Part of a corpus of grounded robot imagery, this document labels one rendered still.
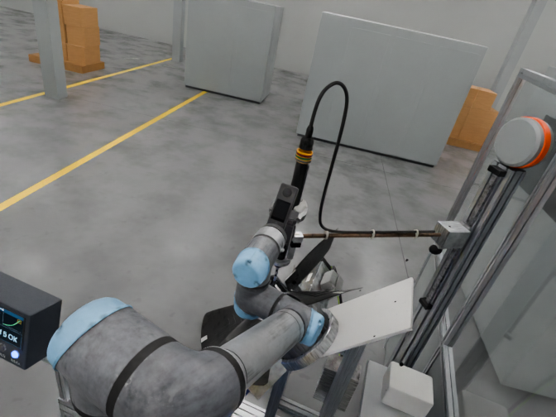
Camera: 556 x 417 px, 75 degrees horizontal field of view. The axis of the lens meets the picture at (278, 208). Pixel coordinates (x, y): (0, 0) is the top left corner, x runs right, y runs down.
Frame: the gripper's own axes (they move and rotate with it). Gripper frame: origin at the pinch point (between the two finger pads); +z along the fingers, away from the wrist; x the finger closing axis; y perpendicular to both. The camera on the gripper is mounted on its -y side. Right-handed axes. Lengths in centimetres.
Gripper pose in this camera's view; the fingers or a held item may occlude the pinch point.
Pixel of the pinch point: (296, 198)
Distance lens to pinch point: 105.0
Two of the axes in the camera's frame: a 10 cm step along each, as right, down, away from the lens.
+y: -1.8, 8.5, 5.0
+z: 3.3, -4.3, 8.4
